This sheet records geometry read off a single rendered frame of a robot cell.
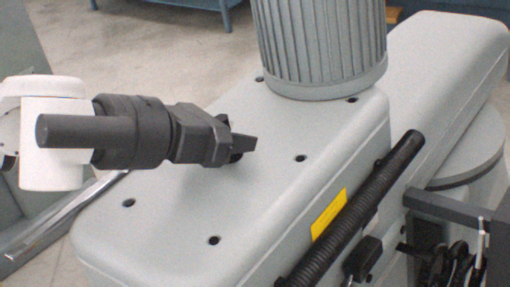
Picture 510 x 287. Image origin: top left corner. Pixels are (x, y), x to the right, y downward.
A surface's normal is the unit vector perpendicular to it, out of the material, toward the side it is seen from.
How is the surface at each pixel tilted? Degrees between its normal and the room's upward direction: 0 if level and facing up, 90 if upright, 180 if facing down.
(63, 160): 71
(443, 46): 0
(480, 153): 0
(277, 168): 0
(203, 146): 90
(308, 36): 90
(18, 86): 58
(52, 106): 63
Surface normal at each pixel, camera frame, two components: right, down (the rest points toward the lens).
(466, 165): -0.16, -0.81
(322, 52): 0.00, 0.58
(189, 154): 0.59, 0.38
